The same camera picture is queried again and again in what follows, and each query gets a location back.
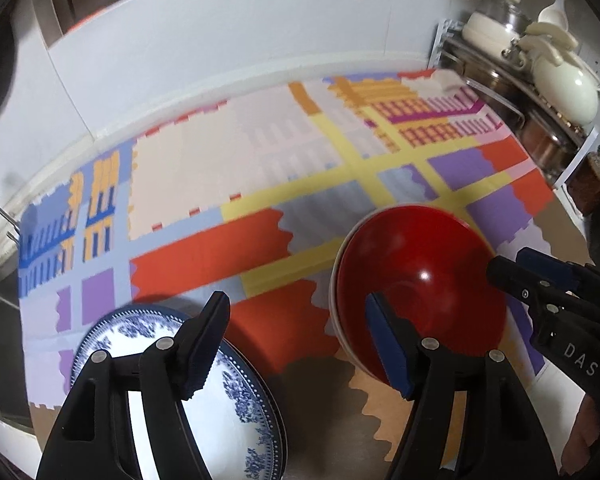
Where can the white ladle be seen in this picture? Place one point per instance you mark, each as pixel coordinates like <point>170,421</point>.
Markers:
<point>552,10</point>

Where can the white wall socket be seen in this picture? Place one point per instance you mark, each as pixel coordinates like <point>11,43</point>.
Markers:
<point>597,67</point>

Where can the glass jar with dark contents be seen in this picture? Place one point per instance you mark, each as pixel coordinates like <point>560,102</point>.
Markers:
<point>592,182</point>

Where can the person's right hand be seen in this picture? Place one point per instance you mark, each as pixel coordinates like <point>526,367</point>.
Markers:
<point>587,435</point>

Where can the cream pot with glass lid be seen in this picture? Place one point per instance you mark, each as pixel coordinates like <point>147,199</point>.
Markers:
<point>490,27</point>

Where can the red and black bowl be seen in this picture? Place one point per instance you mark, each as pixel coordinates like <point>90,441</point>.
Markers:
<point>430,270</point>

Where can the copper coloured pot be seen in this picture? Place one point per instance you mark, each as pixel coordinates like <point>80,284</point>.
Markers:
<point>547,142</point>

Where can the colourful patchwork mat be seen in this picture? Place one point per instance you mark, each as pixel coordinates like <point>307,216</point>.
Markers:
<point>230,170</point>

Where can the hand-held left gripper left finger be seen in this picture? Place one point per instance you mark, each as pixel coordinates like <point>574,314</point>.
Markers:
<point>207,347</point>

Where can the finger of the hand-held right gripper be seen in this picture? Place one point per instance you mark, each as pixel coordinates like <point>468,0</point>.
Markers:
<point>545,262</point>
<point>515,277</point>

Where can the stainless steel pot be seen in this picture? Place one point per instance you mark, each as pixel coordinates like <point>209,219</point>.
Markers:
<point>490,85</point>

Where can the blue patterned white plate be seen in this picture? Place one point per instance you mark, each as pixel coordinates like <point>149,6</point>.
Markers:
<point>240,390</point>

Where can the metal countertop shelf rack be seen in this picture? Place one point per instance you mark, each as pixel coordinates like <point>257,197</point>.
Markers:
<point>570,160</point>

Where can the cream kettle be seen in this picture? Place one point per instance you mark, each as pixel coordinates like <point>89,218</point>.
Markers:
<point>565,85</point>

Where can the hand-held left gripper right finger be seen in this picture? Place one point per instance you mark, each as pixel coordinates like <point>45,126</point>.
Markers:
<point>391,352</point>

